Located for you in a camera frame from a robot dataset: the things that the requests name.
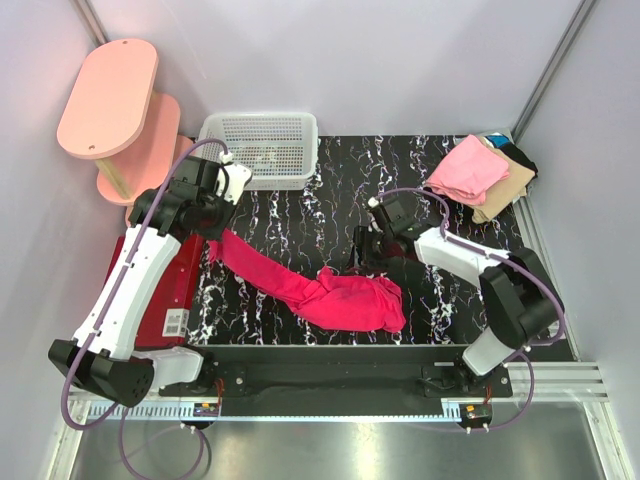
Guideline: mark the folded pink t shirt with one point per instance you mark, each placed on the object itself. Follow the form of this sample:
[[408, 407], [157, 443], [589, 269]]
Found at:
[[467, 172]]

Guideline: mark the aluminium rail frame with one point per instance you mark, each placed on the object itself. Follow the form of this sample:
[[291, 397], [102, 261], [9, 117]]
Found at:
[[379, 404]]

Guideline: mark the pink three-tier shelf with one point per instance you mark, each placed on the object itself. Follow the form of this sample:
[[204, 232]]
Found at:
[[116, 119]]

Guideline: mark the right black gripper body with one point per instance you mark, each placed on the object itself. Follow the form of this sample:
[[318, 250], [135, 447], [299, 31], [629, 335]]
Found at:
[[376, 246]]

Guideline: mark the magenta t shirt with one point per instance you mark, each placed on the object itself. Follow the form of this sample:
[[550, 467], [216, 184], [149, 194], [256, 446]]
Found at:
[[329, 301]]

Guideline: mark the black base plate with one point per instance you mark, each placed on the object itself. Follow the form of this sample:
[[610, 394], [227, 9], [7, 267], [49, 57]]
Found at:
[[432, 371]]

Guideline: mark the folded blue white garment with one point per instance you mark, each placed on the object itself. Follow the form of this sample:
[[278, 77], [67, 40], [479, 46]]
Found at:
[[495, 140]]

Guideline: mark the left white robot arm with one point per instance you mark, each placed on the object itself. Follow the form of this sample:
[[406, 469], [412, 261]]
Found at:
[[101, 358]]

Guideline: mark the folded beige t shirt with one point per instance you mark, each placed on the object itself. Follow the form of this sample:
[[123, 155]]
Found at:
[[504, 192]]

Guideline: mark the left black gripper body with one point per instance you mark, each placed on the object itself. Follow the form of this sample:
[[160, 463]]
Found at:
[[218, 212]]

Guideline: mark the white plastic basket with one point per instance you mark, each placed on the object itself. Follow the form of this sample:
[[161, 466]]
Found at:
[[279, 148]]

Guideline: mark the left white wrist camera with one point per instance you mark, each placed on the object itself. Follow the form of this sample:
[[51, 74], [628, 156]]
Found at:
[[232, 179]]

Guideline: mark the folded black t shirt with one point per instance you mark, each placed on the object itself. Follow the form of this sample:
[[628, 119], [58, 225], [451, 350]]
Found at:
[[518, 156]]

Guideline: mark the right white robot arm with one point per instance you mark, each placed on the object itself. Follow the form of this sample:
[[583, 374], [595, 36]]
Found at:
[[520, 300]]

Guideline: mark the black marble pattern mat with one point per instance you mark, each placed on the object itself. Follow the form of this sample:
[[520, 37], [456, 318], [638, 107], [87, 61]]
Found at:
[[312, 228]]

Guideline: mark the red box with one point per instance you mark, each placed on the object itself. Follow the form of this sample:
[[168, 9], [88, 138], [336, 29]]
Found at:
[[164, 324]]

